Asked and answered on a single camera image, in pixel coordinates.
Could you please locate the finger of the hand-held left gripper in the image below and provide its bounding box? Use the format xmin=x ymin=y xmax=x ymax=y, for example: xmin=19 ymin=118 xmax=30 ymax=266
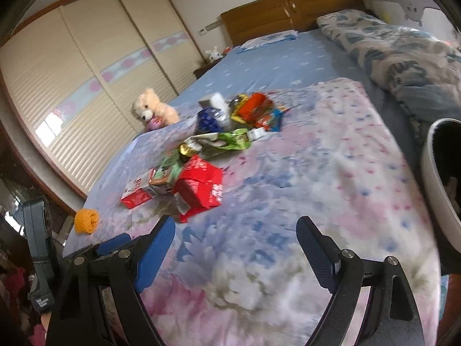
xmin=97 ymin=234 xmax=131 ymax=255

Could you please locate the blue snack packet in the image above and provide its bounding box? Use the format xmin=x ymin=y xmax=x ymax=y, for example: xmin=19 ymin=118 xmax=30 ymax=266
xmin=196 ymin=107 xmax=222 ymax=134

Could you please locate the green drink carton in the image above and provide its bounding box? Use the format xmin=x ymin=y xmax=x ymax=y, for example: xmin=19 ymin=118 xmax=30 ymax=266
xmin=149 ymin=151 xmax=184 ymax=185

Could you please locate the blue and orange wrapper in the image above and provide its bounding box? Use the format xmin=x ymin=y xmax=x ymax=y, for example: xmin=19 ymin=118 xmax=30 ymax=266
xmin=256 ymin=109 xmax=286 ymax=133

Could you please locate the red and white carton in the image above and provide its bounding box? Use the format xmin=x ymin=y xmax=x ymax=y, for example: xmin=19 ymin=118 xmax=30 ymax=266
xmin=120 ymin=176 xmax=155 ymax=210

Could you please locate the wooden headboard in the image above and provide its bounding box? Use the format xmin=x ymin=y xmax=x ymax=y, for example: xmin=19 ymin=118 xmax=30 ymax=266
xmin=220 ymin=0 xmax=365 ymax=46

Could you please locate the red snack bag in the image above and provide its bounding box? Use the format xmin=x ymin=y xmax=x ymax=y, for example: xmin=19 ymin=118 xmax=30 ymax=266
xmin=173 ymin=155 xmax=224 ymax=224

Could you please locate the red snack packet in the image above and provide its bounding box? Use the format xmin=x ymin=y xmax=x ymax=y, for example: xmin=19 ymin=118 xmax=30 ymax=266
xmin=238 ymin=93 xmax=270 ymax=121

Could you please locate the pink floral blanket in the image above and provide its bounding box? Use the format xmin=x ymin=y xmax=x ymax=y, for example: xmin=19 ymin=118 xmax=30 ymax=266
xmin=64 ymin=78 xmax=444 ymax=346

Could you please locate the cream teddy bear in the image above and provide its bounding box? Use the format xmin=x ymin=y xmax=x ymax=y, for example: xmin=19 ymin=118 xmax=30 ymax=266
xmin=131 ymin=87 xmax=181 ymax=132

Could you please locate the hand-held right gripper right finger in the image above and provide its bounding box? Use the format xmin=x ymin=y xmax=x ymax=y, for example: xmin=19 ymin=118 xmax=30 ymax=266
xmin=296 ymin=216 xmax=426 ymax=346

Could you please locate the beige sliding door wardrobe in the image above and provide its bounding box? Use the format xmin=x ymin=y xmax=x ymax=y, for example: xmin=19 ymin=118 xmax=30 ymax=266
xmin=0 ymin=0 xmax=205 ymax=202

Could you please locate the blue and white pillow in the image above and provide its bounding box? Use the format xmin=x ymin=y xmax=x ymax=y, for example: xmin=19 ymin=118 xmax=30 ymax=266
xmin=236 ymin=30 xmax=299 ymax=54

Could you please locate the white trash bin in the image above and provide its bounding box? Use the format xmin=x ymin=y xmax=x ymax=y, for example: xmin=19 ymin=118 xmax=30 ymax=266
xmin=421 ymin=118 xmax=461 ymax=253

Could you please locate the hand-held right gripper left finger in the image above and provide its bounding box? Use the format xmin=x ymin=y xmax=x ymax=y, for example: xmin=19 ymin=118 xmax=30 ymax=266
xmin=46 ymin=215 xmax=176 ymax=346

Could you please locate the green wrapper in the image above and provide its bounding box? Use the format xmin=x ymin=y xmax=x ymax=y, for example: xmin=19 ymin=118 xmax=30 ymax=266
xmin=188 ymin=129 xmax=252 ymax=159

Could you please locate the blue patterned quilt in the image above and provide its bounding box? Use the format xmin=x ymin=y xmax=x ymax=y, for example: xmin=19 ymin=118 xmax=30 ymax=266
xmin=316 ymin=9 xmax=461 ymax=132

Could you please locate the white tissue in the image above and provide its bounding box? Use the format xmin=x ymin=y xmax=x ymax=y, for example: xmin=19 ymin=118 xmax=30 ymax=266
xmin=199 ymin=93 xmax=230 ymax=112

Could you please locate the bed with blue sheet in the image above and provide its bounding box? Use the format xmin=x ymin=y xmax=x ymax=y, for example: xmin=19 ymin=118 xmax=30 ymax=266
xmin=63 ymin=29 xmax=461 ymax=346

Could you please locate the orange spiky ball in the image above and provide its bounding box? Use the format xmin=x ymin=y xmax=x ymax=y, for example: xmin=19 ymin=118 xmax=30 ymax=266
xmin=74 ymin=208 xmax=100 ymax=234

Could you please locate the cartoon wall cushion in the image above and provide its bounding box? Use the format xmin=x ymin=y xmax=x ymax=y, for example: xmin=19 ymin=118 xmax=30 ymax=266
xmin=366 ymin=0 xmax=445 ymax=30

